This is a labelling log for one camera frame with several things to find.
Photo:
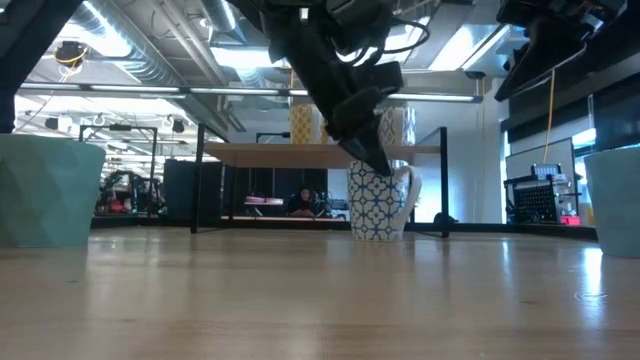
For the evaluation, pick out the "green faceted mug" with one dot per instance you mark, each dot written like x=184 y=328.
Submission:
x=45 y=195

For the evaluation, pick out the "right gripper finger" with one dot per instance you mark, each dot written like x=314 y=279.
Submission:
x=525 y=50
x=550 y=55

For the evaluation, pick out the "black ceiling camera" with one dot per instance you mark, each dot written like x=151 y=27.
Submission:
x=475 y=74

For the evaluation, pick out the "black metal frame stand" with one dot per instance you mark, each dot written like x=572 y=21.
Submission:
x=154 y=165

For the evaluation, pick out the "person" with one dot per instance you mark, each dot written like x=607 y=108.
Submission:
x=301 y=205

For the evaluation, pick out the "long ceiling light strip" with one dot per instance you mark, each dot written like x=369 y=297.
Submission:
x=430 y=96

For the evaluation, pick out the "silver round air duct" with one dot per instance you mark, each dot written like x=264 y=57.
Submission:
x=222 y=20

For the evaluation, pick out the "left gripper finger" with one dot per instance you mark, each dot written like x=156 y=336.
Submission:
x=360 y=120
x=315 y=65

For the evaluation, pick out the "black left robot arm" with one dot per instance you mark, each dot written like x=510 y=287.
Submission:
x=20 y=50

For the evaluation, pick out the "black aluminium table frame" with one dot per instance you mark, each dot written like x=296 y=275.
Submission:
x=500 y=228

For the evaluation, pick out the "brown patterned mug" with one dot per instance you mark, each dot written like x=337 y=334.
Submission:
x=400 y=127

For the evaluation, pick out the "yellow checkered mug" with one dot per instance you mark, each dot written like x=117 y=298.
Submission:
x=301 y=125

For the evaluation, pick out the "black cabinet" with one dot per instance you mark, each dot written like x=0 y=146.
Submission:
x=175 y=190

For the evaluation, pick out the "black perforated rack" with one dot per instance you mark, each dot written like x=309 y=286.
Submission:
x=537 y=202

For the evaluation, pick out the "navy geometric pattern mug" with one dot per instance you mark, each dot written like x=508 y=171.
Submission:
x=375 y=210

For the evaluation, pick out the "silver spiral air duct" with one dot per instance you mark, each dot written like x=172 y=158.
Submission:
x=140 y=60

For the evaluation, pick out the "pink tray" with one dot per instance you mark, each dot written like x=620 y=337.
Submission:
x=262 y=200

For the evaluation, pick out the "yellow container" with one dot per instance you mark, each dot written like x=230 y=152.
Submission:
x=586 y=214

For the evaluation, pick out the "small red box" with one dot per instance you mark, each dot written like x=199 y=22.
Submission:
x=570 y=220

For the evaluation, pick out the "light blue faceted mug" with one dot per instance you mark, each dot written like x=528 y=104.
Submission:
x=617 y=205

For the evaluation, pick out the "wooden shelf riser black legs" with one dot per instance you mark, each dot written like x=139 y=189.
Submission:
x=260 y=155

